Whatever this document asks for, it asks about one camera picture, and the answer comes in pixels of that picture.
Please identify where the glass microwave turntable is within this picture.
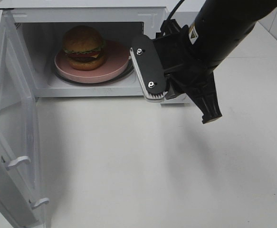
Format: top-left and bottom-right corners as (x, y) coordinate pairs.
(55, 62), (134, 86)

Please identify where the burger with lettuce and cheese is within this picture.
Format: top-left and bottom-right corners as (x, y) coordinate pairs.
(62, 26), (106, 70)

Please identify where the pink round plate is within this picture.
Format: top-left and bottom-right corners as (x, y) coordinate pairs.
(54, 40), (130, 84)

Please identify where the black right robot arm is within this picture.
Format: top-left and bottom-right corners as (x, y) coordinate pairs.
(153, 0), (277, 124)

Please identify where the white microwave door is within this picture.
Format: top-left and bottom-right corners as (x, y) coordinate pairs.
(0, 10), (49, 228)

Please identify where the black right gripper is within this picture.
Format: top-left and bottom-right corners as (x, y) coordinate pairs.
(153, 20), (222, 124)

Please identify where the white microwave oven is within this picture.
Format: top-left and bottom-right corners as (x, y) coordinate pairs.
(0, 0), (177, 97)

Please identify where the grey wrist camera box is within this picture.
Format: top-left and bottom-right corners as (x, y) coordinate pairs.
(130, 35), (167, 103)

